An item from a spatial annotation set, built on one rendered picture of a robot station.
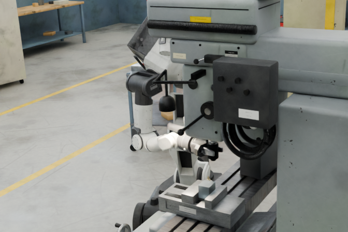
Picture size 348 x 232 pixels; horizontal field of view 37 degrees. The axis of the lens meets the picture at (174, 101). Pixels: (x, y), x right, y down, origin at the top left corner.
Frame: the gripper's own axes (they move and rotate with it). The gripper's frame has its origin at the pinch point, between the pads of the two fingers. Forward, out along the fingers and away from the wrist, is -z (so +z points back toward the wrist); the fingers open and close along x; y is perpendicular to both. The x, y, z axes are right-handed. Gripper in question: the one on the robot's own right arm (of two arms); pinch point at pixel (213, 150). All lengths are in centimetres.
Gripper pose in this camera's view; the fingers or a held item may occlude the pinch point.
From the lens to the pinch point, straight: 224.6
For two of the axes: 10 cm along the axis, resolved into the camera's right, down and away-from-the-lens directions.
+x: 7.3, -2.4, 6.4
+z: -6.9, -1.8, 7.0
